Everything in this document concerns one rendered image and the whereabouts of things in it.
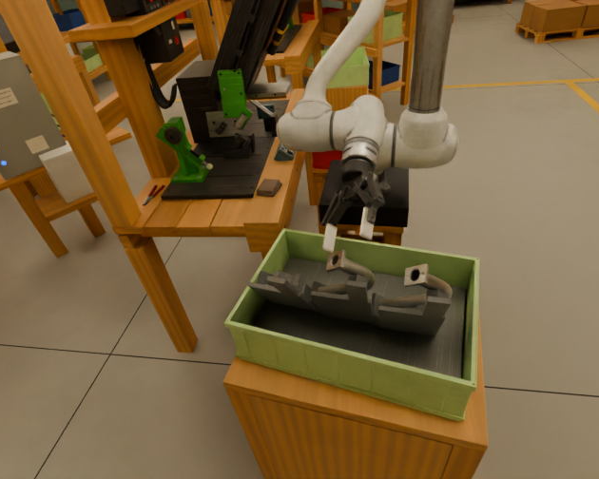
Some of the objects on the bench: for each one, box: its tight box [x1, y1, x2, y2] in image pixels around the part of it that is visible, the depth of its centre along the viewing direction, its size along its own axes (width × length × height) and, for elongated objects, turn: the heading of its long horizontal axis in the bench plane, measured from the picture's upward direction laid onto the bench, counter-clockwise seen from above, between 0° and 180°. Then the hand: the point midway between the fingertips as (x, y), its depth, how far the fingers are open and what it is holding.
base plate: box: [161, 100, 290, 200], centre depth 205 cm, size 42×110×2 cm, turn 0°
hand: (345, 240), depth 87 cm, fingers open, 13 cm apart
